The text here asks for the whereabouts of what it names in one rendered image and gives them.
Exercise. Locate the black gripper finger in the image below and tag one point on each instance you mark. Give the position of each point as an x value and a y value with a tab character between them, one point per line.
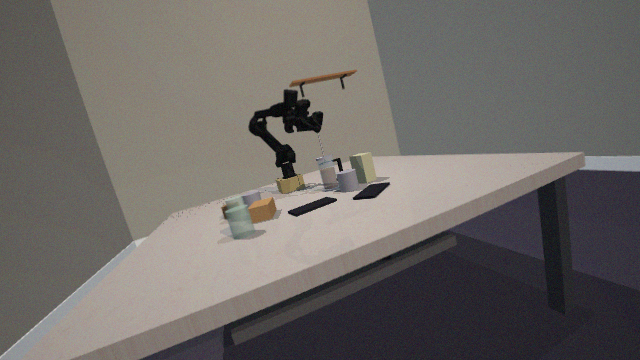
314	121
302	125

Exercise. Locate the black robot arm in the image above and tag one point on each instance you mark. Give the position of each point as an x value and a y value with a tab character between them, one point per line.
284	153

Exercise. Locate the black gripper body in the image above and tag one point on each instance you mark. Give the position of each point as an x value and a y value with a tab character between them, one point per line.
290	121

